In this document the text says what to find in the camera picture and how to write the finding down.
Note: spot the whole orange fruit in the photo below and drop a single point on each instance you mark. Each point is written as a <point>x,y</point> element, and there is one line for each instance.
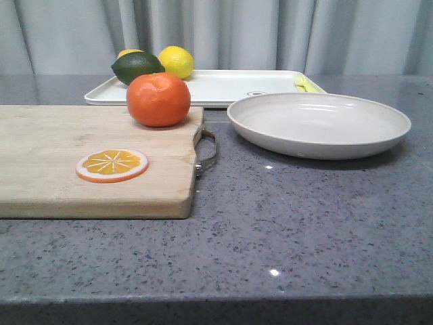
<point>158,100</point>

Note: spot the white round plate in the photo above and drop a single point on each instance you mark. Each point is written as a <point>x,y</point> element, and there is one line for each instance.
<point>318,126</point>

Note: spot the white rectangular tray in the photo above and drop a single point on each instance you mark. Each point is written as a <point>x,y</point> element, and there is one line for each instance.
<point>209,88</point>

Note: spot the orange slice piece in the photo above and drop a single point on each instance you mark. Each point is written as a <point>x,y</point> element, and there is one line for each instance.
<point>112,165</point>

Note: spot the yellow lemon right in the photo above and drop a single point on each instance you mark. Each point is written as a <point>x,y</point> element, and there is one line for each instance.
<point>177,60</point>

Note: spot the yellow plastic utensil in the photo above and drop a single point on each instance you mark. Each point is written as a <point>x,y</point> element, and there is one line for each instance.
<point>306,85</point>

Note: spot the green lime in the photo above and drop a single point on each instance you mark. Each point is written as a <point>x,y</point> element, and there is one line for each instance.
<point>132,65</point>

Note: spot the yellow lemon behind lime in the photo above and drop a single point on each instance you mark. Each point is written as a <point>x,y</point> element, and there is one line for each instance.
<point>127,51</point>

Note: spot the wooden cutting board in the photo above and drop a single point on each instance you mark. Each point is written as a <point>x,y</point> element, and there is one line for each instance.
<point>43,149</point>

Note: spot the grey curtain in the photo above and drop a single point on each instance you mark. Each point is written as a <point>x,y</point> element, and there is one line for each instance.
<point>314,37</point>

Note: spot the metal cutting board handle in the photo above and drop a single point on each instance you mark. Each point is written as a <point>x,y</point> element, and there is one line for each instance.
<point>206,150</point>

